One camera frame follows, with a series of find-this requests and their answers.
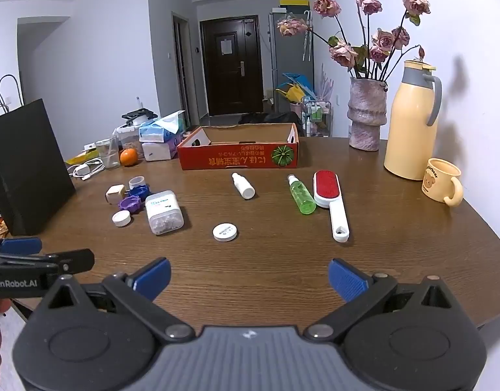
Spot white screw cap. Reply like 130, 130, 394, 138
111, 210, 132, 228

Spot cotton swab plastic box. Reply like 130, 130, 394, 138
145, 190, 184, 236

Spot purple screw cap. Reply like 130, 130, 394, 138
118, 195, 142, 214

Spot white cube container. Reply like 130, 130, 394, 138
105, 184, 126, 205

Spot green spray bottle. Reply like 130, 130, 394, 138
288, 175, 316, 215

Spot blue screw cap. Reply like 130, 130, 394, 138
128, 184, 152, 202

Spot red white lint brush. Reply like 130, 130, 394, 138
313, 170, 350, 243

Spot small white cup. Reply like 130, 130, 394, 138
128, 176, 146, 190

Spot white spray bottle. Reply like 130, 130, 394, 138
231, 173, 256, 199

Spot black paper bag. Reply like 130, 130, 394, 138
0, 99, 75, 236

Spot yellow packet on table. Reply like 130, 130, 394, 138
65, 149, 99, 166

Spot clear glass with straw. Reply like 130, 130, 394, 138
95, 138, 120, 169

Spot orange fruit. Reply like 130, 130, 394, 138
119, 148, 138, 167

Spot cream bear mug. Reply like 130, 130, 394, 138
421, 158, 464, 208

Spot clear food storage container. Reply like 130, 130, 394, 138
113, 124, 144, 160

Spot purple tissue pack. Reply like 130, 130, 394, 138
142, 133, 183, 162

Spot blue tissue pack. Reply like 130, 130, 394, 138
138, 110, 185, 143

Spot black gripper on container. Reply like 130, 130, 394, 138
122, 108, 157, 126

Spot red cardboard box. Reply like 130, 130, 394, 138
178, 123, 299, 170

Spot cream thermos jug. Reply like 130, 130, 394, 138
384, 60, 442, 181

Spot pink textured vase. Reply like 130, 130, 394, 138
347, 78, 388, 152

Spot black bag on chair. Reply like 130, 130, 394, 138
238, 111, 305, 137

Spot yellow bag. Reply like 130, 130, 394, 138
276, 84, 306, 103

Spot purple feather decoration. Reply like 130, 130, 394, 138
317, 65, 334, 102

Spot dried pink roses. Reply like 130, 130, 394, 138
276, 0, 431, 82

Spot grey refrigerator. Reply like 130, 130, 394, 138
268, 7, 314, 112

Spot dark entrance door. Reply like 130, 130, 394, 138
199, 15, 263, 116

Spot yellow black box on fridge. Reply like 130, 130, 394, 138
280, 0, 310, 10

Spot white charger with cable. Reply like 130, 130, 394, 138
68, 157, 105, 181

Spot wire rack with bottles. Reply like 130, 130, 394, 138
301, 96, 333, 138

